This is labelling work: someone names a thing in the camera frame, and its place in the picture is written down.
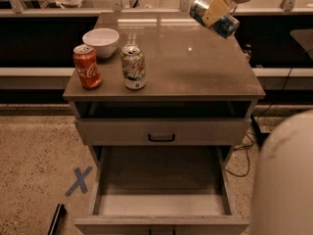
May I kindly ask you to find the blue silver redbull can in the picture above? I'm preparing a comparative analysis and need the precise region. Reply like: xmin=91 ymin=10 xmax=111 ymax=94
xmin=189 ymin=0 xmax=240 ymax=39

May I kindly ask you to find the black bar lower left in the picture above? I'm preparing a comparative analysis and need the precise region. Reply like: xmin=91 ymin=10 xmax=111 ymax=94
xmin=47 ymin=204 xmax=67 ymax=235

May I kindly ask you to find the black tripod leg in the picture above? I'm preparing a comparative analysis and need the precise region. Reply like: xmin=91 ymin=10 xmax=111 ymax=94
xmin=250 ymin=115 xmax=269 ymax=148

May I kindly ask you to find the metal railing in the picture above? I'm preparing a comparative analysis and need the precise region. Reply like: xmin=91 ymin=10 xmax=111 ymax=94
xmin=0 ymin=0 xmax=313 ymax=18

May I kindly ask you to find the open grey middle drawer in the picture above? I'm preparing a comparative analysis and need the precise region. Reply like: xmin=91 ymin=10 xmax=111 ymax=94
xmin=74 ymin=146 xmax=248 ymax=235

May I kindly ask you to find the green white soda can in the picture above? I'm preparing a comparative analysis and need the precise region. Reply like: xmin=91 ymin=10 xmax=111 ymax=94
xmin=120 ymin=44 xmax=146 ymax=90

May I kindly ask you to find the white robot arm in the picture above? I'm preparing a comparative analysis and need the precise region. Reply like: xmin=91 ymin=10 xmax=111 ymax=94
xmin=250 ymin=111 xmax=313 ymax=235

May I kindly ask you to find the black cable on floor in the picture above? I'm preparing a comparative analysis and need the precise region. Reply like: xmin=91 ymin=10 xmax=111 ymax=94
xmin=224 ymin=132 xmax=255 ymax=178

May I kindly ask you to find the white bowl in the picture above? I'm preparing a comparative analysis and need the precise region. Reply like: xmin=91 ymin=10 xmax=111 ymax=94
xmin=82 ymin=28 xmax=119 ymax=58

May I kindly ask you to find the blue tape cross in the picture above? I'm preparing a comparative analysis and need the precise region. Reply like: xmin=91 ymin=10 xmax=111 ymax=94
xmin=66 ymin=166 xmax=93 ymax=197

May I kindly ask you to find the grey top drawer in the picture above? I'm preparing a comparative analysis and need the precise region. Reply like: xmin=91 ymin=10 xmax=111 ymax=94
xmin=75 ymin=117 xmax=250 ymax=146

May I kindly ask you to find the red coca-cola can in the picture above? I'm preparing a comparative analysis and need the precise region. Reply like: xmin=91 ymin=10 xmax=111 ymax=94
xmin=72 ymin=44 xmax=103 ymax=89

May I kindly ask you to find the grey drawer cabinet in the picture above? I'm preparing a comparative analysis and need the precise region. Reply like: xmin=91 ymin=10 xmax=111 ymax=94
xmin=63 ymin=11 xmax=266 ymax=235

